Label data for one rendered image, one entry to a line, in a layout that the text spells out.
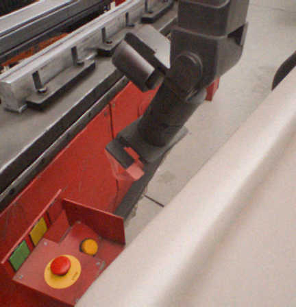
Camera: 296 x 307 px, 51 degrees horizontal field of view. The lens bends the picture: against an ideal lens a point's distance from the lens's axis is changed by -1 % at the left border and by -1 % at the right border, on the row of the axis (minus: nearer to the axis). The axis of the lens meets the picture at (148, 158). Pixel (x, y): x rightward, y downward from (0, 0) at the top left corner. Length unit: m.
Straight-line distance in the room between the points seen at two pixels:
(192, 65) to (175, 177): 1.62
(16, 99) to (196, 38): 0.68
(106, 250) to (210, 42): 0.57
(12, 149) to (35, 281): 0.32
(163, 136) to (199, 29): 0.17
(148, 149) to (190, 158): 1.62
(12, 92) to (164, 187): 1.18
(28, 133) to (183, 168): 1.30
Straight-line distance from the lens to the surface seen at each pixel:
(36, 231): 0.70
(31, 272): 0.70
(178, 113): 0.40
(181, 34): 0.35
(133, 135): 0.46
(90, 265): 0.68
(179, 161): 2.04
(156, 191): 1.84
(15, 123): 0.92
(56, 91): 0.98
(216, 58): 0.33
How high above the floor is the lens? 1.36
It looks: 42 degrees down
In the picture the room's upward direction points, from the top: straight up
